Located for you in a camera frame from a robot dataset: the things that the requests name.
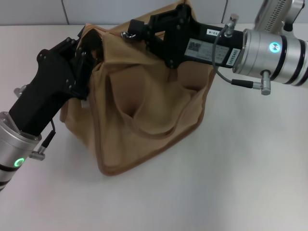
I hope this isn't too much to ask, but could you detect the left gripper cable with connectors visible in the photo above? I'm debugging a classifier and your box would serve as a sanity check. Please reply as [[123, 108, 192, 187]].
[[13, 85, 57, 160]]

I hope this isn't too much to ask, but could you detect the gripper cable with connectors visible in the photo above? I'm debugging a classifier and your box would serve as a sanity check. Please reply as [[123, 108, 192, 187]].
[[213, 13, 272, 96], [13, 85, 57, 160]]

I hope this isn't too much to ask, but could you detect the right gripper cable with connectors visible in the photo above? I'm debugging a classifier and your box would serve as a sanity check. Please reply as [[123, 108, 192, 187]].
[[213, 13, 272, 96]]

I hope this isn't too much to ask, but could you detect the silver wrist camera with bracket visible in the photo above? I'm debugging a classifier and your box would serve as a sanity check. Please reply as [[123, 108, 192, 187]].
[[254, 0, 308, 37]]

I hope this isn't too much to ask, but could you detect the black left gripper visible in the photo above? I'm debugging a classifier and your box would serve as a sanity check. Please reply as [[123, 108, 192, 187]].
[[9, 30, 103, 135]]

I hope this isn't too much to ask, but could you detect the silver metal zipper pull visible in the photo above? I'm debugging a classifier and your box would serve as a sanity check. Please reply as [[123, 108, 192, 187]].
[[121, 31, 137, 40]]

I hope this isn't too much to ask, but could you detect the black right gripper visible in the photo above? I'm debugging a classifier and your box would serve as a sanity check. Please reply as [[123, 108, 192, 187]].
[[129, 5, 246, 70]]

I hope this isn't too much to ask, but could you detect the khaki canvas food bag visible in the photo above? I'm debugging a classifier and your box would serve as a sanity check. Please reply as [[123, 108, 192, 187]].
[[59, 0, 216, 178]]

